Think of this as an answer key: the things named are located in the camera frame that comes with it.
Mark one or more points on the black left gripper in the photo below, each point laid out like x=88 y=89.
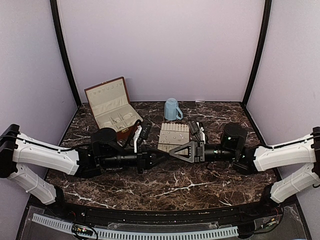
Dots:
x=153 y=150

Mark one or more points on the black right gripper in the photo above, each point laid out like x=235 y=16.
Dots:
x=196 y=153

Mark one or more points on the red jewelry display tray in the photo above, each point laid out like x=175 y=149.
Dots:
x=175 y=134

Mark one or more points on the light blue faceted mug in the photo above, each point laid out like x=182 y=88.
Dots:
x=172 y=111

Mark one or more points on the red jewelry box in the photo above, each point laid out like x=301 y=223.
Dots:
x=111 y=107

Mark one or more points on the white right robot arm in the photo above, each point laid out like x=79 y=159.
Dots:
x=305 y=151

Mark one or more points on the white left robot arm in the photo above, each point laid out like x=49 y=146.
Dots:
x=17 y=150

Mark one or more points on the white perforated cable rail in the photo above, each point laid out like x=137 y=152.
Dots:
x=84 y=232

